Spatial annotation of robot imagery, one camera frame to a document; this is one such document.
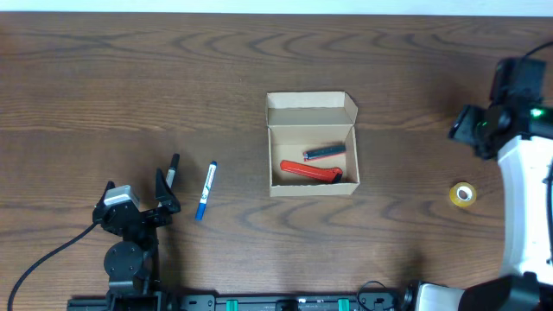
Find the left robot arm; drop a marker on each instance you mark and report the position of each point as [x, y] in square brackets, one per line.
[132, 264]

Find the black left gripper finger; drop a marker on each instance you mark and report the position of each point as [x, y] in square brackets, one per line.
[106, 196]
[165, 195]

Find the red utility knife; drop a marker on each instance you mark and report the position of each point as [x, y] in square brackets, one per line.
[329, 175]

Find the brown cardboard box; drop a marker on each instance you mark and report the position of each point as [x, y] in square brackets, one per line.
[301, 121]

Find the yellow tape roll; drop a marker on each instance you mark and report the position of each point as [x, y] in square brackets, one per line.
[462, 194]

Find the blue marker pen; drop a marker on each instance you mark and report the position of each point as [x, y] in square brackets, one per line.
[206, 190]

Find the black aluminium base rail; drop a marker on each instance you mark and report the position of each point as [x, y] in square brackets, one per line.
[381, 300]

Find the black marker pen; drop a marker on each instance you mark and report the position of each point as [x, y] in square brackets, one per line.
[173, 166]

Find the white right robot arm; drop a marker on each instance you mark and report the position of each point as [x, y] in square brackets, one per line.
[515, 130]

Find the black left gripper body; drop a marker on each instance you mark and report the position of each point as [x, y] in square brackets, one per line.
[141, 216]

